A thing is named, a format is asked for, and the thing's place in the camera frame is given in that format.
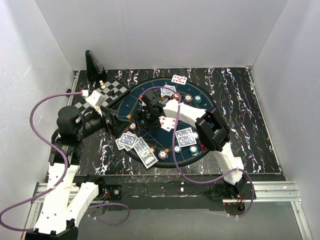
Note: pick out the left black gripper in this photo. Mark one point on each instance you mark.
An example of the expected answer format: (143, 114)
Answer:
(118, 125)

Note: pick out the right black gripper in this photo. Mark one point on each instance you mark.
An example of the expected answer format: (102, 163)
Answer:
(140, 115)

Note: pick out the dealt cards seat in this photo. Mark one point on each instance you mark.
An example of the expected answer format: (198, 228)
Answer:
(185, 137)
(126, 141)
(168, 90)

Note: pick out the face up community cards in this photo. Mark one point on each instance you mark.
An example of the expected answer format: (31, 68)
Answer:
(167, 123)

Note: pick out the dealt cards top seat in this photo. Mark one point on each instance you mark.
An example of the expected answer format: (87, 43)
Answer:
(168, 90)

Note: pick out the red chip stack bottom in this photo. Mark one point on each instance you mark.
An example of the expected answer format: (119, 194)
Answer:
(153, 149)

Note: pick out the red chip stack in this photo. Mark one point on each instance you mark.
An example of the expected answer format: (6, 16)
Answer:
(176, 97)
(153, 149)

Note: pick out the red chip stack top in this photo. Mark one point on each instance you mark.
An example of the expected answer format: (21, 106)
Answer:
(176, 97)

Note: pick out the playing card deck box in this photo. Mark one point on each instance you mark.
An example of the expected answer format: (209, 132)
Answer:
(144, 153)

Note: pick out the green chip stack bottom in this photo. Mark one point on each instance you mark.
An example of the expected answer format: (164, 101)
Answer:
(177, 149)

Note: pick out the green chip stack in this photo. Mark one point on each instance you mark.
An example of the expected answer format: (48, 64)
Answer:
(198, 99)
(193, 149)
(177, 149)

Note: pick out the blue chip stack top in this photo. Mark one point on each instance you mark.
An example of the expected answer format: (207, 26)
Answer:
(188, 98)

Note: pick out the face up red card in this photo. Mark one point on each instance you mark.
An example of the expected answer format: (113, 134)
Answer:
(177, 79)

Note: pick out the green chip stack top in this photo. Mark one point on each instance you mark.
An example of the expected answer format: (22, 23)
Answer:
(198, 99)

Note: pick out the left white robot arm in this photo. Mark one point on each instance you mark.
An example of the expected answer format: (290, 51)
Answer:
(60, 217)

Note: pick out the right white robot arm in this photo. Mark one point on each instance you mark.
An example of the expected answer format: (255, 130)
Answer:
(213, 133)

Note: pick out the black white chessboard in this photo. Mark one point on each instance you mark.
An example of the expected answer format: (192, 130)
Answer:
(80, 103)

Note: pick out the round blue poker mat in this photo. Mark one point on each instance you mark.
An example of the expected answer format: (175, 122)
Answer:
(161, 139)

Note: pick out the cream chess pawn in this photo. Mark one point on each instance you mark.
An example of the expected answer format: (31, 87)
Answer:
(102, 86)

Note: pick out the black card holder stand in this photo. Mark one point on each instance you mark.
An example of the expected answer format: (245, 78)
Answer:
(95, 71)

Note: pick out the red triangle big blind button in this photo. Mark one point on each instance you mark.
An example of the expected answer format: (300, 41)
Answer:
(203, 148)

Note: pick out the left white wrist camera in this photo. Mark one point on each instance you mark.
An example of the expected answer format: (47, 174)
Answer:
(95, 100)

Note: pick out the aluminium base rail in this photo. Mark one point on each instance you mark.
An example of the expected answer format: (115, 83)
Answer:
(178, 195)

